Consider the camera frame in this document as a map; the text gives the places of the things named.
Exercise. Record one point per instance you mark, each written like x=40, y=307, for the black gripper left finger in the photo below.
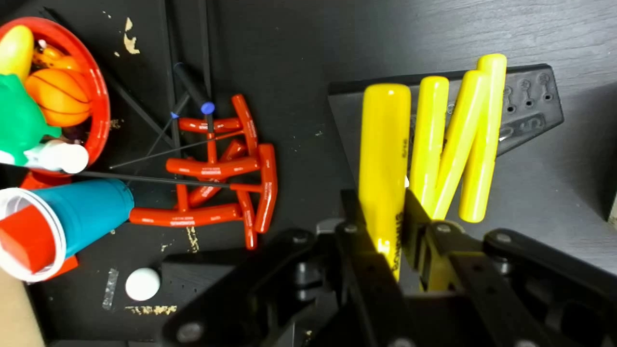
x=308, y=296

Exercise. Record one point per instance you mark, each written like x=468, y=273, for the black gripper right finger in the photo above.
x=487, y=296

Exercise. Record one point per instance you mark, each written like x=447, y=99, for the black plate with label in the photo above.
x=185, y=282

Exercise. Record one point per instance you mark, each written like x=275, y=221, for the small white cap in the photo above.
x=142, y=284

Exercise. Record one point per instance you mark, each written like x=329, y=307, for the long black rod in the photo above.
x=160, y=180

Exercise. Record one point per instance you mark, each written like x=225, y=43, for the black hex key holder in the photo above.
x=532, y=107

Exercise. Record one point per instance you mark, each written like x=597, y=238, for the black hex key blue tip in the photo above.
x=206, y=109

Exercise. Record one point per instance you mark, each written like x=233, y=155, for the blue cup red inside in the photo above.
x=77, y=219

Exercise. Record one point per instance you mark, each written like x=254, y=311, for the white toy piece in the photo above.
x=59, y=157

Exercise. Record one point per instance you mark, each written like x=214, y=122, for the red bowl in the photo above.
x=96, y=97

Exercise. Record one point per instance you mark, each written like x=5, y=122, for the large cardboard sheet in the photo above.
x=11, y=315

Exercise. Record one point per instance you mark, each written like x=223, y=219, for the beige tape scrap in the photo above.
x=129, y=41

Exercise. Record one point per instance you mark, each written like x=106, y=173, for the orange toy ball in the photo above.
x=57, y=97

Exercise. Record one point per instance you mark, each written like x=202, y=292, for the green toy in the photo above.
x=21, y=122

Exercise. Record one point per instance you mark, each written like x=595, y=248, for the yellow toy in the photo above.
x=15, y=51

